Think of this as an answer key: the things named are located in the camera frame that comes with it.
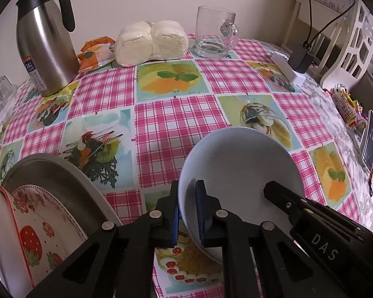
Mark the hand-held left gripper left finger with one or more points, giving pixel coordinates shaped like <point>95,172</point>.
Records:
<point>175,220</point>

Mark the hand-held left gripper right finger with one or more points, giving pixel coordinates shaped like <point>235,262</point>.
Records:
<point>200,214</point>

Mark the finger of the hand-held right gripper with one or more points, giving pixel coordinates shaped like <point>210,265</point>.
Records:
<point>283,197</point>

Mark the light blue bowl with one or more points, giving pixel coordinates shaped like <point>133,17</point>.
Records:
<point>236,161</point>

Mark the stainless steel basin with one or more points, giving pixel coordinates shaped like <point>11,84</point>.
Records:
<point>49,167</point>

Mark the round floral rim plate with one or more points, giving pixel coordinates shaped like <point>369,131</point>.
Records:
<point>34,198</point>

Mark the white strawberry print bowl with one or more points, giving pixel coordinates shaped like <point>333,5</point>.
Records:
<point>31,245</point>

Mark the pink plaid fruit tablecloth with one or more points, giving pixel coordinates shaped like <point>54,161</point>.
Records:
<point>161,124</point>

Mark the smartphone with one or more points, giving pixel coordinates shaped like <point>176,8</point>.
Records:
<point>370,139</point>

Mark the yellow snack package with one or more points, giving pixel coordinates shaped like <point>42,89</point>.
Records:
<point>348,108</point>

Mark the white power strip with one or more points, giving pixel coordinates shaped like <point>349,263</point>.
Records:
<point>283,63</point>

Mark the black charger adapter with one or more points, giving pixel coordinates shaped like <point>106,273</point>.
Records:
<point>301,59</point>

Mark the white cutout chair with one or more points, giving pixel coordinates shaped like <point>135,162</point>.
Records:
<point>348,56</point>

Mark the bag of steamed buns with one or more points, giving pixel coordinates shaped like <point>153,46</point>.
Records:
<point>149,43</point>

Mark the clear glass mug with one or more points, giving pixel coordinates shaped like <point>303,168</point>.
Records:
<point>209,34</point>

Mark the cream wooden chair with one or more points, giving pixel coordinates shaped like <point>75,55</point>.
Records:
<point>298,15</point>

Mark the orange snack packet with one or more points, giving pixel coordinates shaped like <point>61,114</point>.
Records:
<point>94,56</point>

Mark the stainless steel thermos jug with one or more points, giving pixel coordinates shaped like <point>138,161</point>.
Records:
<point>46,43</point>

